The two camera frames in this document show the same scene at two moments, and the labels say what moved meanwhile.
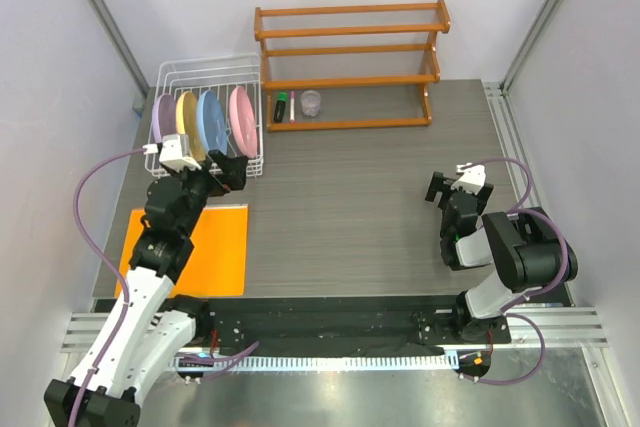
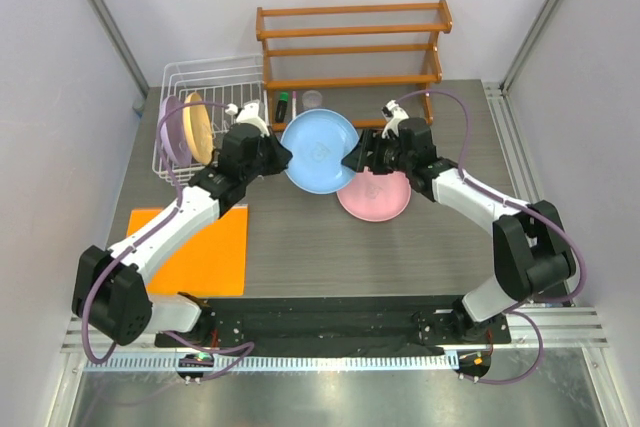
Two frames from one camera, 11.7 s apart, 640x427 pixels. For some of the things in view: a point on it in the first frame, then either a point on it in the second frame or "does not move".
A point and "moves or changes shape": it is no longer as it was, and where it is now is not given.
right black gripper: (440, 183) -> (370, 141)
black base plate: (340, 325) does not move
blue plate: (212, 121) -> (318, 140)
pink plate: (244, 121) moves or changes shape
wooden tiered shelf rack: (440, 28) does not move
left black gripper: (233, 174) -> (280, 155)
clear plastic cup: (310, 101) does not move
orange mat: (216, 266) does not move
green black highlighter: (280, 107) does not move
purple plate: (164, 117) moves or changes shape
